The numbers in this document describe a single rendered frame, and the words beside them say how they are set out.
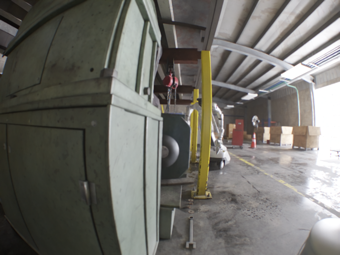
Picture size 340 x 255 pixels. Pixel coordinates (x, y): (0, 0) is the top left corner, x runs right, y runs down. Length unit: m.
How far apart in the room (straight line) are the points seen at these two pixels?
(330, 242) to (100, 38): 1.00
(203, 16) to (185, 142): 1.41
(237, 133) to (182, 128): 5.17
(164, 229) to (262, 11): 6.86
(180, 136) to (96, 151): 0.75
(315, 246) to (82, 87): 0.84
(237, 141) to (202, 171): 4.61
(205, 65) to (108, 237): 1.64
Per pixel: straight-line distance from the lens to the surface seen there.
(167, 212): 0.91
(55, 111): 0.37
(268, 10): 6.64
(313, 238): 0.69
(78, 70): 0.41
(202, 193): 1.66
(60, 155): 0.35
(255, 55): 8.23
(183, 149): 0.98
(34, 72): 0.64
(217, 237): 1.12
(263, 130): 10.72
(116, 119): 0.27
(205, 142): 1.49
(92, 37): 0.44
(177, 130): 0.96
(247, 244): 1.11
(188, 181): 1.08
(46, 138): 0.40
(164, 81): 1.79
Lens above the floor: 0.76
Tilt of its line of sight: level
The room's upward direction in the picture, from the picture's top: 2 degrees clockwise
